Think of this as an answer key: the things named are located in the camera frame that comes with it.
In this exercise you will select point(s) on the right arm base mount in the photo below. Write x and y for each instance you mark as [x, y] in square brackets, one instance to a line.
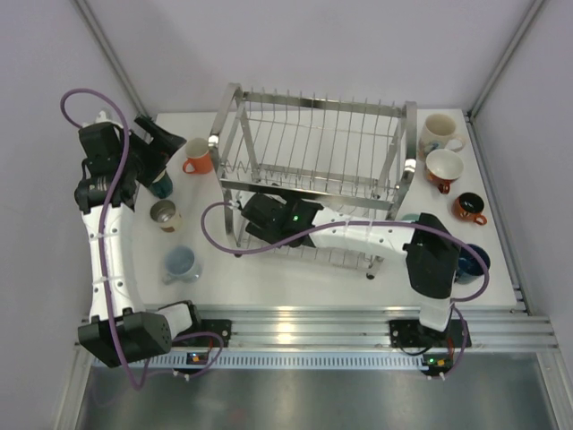
[410, 336]

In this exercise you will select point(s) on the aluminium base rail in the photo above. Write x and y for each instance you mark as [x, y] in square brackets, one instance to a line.
[298, 328]

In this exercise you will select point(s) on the small cream steel tumbler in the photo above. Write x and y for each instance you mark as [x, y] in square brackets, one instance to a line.
[166, 215]

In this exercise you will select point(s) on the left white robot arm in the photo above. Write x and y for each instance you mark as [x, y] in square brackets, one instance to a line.
[119, 328]

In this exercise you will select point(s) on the orange cup black interior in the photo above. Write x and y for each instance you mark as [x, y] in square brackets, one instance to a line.
[469, 207]

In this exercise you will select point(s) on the navy blue mug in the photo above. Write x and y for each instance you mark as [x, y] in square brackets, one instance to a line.
[469, 269]

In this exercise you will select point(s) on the dark teal mug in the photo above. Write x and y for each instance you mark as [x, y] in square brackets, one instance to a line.
[162, 187]

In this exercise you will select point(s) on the light blue mug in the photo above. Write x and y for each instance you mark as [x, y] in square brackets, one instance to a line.
[181, 264]

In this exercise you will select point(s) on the white slotted cable duct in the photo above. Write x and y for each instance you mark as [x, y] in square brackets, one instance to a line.
[323, 361]

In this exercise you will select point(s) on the white cup orange handle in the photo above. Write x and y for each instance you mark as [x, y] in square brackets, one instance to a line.
[443, 168]

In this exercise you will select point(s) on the mint green mug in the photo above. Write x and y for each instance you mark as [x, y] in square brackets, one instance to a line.
[411, 217]

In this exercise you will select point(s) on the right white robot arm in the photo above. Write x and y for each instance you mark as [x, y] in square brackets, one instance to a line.
[424, 246]

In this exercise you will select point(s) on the cream floral mug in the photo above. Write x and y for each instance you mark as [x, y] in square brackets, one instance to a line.
[439, 132]

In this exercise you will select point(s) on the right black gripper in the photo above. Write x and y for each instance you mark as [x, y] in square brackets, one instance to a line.
[263, 236]

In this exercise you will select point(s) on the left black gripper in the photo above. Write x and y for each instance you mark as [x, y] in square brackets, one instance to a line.
[163, 142]

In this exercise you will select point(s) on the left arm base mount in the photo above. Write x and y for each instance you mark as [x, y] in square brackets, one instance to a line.
[221, 327]

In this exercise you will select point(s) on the stainless steel dish rack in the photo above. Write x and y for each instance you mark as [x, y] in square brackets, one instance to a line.
[356, 157]

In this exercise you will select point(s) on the orange mug white interior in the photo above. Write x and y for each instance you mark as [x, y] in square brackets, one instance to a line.
[197, 157]

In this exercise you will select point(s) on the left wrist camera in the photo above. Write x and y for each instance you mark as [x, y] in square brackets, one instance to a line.
[105, 117]

